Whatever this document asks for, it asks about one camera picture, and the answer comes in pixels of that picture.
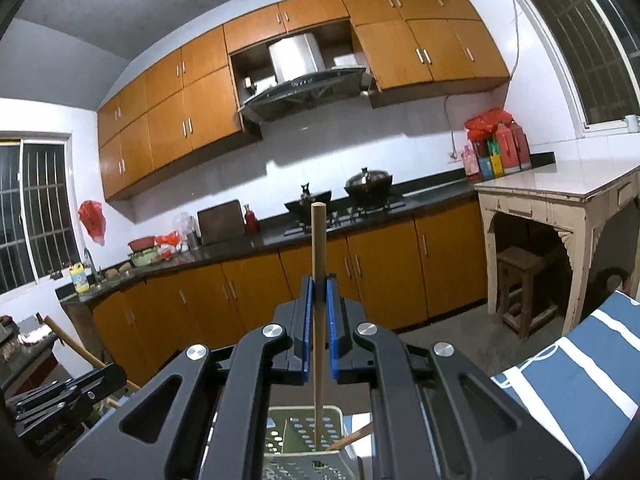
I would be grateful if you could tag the red bottle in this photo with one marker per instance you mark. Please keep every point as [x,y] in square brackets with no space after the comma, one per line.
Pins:
[251,221]

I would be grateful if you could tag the wooden stool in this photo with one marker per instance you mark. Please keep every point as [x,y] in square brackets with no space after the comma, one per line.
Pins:
[520,260]

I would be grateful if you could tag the green basin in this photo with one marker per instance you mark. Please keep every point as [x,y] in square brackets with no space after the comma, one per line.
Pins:
[145,258]

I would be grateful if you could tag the yellow green cartons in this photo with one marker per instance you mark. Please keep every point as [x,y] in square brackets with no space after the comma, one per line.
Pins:
[491,162]

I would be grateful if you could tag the metal cup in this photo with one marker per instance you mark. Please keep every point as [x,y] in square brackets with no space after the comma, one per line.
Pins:
[192,239]

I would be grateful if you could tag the dark cutting board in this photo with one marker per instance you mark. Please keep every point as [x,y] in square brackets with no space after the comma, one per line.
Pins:
[220,222]

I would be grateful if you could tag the red bag on countertop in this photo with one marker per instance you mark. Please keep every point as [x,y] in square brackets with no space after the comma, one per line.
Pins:
[167,242]

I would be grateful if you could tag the red plastic bag on wall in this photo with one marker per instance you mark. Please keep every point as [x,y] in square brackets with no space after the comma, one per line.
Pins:
[92,220]

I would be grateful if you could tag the steel range hood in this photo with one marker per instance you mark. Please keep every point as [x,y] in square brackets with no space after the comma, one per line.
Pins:
[300,90]

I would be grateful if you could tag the metal sink faucet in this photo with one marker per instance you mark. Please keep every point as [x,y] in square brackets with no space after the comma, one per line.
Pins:
[91,265]

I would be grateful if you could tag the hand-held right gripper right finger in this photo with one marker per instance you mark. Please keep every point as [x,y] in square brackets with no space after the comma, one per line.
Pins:
[334,330]

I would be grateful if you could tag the pink bottle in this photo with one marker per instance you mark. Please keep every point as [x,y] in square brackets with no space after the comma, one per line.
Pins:
[470,165]

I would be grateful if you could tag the perforated pale utensil holder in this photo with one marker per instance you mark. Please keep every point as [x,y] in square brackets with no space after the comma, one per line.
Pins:
[295,430]

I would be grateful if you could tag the white cup on windowsill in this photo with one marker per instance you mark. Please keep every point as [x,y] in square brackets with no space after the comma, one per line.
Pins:
[632,123]

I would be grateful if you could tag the black open wok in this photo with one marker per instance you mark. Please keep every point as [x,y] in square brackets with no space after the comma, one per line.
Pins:
[306,206]

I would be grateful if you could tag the wooden chopstick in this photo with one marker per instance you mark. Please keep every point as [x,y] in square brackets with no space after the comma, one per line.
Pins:
[357,434]
[318,240]

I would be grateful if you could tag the black gas stove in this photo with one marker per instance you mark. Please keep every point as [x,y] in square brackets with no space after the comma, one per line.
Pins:
[345,218]

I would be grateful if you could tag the wooden base cabinets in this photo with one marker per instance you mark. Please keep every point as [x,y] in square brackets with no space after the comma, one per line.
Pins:
[390,265]

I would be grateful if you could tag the yellow detergent bottle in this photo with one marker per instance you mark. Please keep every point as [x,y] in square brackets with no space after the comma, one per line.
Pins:
[79,280]

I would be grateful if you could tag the black kitchen countertop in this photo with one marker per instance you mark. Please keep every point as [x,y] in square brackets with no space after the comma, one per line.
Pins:
[270,241]

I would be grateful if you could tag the clear plastic bag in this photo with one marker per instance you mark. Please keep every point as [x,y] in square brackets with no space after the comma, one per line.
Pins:
[183,222]

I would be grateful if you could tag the barred sliding window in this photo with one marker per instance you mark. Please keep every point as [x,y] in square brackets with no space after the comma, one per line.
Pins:
[30,210]

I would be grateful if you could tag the red basin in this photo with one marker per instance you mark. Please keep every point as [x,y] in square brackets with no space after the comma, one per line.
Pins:
[141,244]

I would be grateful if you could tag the large window with grille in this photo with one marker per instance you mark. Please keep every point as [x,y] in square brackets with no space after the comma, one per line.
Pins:
[575,35]

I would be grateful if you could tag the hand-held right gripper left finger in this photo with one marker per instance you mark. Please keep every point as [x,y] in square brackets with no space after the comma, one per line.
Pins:
[309,330]

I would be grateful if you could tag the black wok with lid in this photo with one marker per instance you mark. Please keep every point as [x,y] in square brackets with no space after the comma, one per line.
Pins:
[369,182]

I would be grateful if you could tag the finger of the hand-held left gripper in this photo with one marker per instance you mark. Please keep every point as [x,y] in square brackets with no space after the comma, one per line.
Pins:
[75,390]

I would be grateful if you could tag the white rag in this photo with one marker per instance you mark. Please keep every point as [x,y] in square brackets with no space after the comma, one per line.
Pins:
[35,336]

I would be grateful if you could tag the worn white wooden table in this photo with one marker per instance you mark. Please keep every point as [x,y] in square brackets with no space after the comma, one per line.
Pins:
[560,180]

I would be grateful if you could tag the wooden wall cabinets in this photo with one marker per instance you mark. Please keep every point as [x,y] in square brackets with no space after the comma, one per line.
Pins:
[200,85]

